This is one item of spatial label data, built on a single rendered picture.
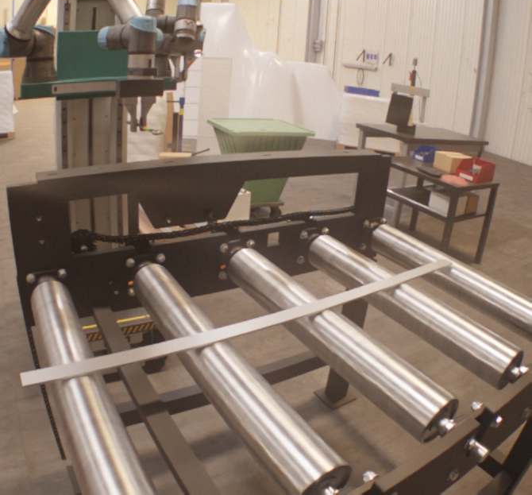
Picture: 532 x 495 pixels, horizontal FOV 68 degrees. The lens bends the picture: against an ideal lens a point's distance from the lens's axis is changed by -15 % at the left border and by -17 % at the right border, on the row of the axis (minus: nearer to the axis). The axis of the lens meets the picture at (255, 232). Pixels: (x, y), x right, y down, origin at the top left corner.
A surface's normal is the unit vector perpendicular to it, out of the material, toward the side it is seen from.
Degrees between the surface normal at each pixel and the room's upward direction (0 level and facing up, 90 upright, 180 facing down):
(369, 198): 90
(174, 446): 0
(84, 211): 90
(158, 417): 0
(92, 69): 90
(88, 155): 90
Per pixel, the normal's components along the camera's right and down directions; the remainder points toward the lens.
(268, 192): 0.36, 0.53
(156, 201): 0.51, 0.35
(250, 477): 0.07, -0.93
